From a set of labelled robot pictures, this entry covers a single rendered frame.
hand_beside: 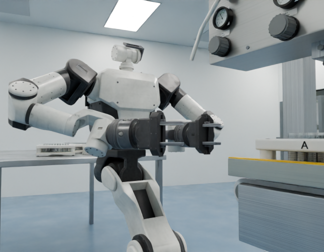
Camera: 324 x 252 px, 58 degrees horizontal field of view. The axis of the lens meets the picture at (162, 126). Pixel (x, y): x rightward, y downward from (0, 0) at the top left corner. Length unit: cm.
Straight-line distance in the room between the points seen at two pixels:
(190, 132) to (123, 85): 35
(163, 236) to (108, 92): 55
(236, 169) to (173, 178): 546
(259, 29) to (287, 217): 29
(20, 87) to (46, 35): 476
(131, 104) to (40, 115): 38
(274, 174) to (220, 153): 601
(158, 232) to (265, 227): 58
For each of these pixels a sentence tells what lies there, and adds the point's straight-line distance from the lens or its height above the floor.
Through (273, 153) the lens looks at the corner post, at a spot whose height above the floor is 93.
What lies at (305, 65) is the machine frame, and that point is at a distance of 83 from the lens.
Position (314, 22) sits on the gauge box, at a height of 111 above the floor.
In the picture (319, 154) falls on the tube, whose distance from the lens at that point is 52.
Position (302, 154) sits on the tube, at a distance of 54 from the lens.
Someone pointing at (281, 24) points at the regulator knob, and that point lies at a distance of 44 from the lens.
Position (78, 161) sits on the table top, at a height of 82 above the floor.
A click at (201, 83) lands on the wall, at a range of 635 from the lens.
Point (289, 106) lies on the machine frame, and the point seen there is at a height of 104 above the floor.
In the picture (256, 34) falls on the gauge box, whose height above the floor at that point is 112.
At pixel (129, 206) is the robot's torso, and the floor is 71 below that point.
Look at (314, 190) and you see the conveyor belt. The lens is 49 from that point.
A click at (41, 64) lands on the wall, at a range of 555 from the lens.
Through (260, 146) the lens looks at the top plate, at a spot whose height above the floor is 95.
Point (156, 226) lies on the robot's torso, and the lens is 106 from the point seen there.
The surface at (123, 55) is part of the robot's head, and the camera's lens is 123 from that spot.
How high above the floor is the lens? 96
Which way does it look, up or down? 2 degrees up
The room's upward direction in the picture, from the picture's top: straight up
